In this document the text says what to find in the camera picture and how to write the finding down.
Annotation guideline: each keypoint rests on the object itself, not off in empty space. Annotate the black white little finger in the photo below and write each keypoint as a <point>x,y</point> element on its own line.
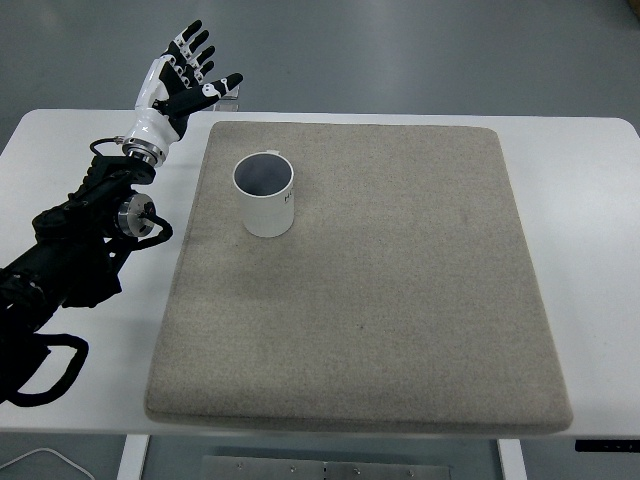
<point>199,71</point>

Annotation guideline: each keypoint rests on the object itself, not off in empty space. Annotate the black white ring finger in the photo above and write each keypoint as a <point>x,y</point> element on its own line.
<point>198,60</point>

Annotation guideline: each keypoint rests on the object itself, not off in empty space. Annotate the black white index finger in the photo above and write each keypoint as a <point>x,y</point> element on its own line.
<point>181,44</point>

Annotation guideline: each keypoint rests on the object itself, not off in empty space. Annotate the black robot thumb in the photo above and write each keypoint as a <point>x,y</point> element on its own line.
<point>199,97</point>

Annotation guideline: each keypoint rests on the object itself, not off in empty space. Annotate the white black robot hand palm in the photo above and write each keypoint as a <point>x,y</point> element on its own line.
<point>152,132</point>

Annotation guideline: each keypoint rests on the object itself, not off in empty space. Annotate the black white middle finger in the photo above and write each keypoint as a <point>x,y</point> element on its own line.
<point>199,40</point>

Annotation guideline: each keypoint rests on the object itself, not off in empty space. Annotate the white ribbed plastic cup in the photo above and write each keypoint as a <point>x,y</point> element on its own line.
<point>264,182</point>

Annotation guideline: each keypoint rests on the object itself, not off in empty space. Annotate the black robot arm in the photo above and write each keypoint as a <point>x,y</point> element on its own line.
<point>82,244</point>

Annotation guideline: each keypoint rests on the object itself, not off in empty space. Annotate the clear plastic box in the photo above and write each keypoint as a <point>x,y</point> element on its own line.
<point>228,103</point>

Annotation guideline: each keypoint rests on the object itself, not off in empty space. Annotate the beige fabric cushion mat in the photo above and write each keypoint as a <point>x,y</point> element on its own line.
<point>402,299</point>

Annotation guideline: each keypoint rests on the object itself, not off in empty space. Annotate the white table leg left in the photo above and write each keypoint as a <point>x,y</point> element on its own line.
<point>133,457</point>

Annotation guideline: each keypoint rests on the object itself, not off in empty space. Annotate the white table leg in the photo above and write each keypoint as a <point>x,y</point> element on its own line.
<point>511,459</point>
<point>133,457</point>

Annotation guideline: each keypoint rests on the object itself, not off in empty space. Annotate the white table leg right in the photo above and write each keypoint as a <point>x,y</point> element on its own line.
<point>511,459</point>

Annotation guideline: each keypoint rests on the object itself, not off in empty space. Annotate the black desk control panel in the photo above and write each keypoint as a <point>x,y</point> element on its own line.
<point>607,446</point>

